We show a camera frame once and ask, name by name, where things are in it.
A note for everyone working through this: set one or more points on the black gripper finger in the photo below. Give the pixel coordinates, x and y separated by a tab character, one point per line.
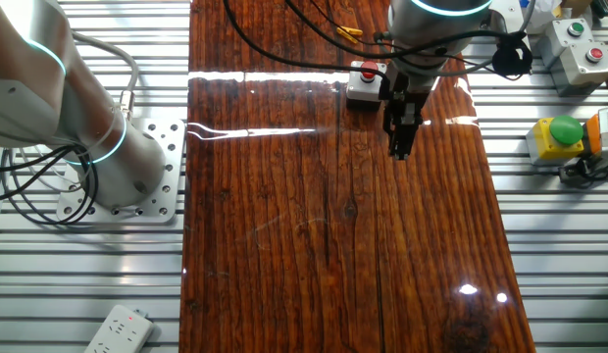
409	139
392	127

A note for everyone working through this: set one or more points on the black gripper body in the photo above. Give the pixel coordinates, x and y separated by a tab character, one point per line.
409	90

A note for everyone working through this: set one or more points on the grey box red mushroom button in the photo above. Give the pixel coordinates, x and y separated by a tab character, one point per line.
363	87

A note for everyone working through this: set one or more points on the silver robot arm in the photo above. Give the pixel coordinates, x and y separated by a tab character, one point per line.
39	88

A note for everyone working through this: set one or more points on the yellow box green mushroom button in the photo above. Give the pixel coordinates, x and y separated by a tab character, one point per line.
566	130

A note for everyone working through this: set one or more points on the grey box green flat button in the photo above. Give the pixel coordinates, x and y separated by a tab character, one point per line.
561	39

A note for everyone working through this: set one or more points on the grey box red flat button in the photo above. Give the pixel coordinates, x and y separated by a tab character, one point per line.
578	71

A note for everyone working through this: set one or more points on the yellow clothespin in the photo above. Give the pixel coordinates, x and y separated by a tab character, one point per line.
348	33

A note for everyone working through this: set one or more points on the wood grain board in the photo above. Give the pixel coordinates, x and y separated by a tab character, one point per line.
284	220

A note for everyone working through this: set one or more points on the blue white small box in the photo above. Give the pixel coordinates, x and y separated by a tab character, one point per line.
524	3

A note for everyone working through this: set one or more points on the white crumpled plastic bag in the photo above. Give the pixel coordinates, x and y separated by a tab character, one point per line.
544	12

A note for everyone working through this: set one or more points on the black clamp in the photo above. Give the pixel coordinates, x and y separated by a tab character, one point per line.
578	171

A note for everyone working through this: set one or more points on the cardboard box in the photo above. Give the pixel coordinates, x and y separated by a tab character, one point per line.
576	6

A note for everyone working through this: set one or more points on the orange white device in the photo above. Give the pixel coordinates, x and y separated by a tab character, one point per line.
605	128

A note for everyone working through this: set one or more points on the white power strip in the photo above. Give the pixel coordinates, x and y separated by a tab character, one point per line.
120	333

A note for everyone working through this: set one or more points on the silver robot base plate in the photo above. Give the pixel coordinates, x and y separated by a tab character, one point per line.
172	162

